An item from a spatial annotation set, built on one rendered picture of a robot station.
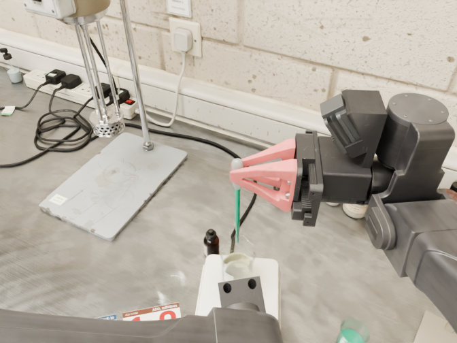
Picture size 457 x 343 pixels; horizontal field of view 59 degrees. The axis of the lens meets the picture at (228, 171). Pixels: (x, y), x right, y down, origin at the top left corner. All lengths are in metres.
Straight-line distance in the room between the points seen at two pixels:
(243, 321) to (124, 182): 0.68
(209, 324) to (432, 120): 0.28
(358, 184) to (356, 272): 0.38
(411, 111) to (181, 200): 0.57
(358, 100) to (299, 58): 0.51
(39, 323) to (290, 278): 0.56
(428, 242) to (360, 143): 0.11
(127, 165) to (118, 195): 0.10
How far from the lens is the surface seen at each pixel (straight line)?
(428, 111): 0.44
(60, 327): 0.27
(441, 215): 0.43
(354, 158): 0.46
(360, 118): 0.41
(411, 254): 0.41
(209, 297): 0.64
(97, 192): 0.93
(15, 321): 0.27
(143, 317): 0.69
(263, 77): 0.98
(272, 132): 0.99
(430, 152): 0.43
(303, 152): 0.45
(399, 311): 0.78
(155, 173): 0.94
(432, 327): 0.78
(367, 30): 0.86
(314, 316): 0.73
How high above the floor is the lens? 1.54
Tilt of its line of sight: 42 degrees down
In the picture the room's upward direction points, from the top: straight up
